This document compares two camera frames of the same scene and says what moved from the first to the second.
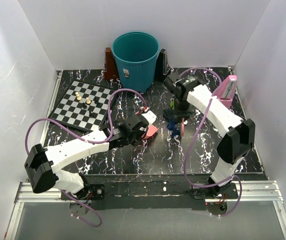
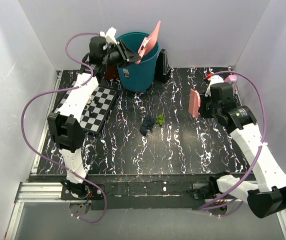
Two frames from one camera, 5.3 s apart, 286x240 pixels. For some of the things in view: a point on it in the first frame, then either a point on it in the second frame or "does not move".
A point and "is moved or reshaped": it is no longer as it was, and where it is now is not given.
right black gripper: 175,101 -> 202,111
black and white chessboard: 83,106 does not move
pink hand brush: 182,127 is moved or reshaped
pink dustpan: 150,130 -> 148,43
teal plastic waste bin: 136,53 does not move
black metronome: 162,67 does not move
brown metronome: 110,69 does not move
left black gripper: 139,137 -> 126,55
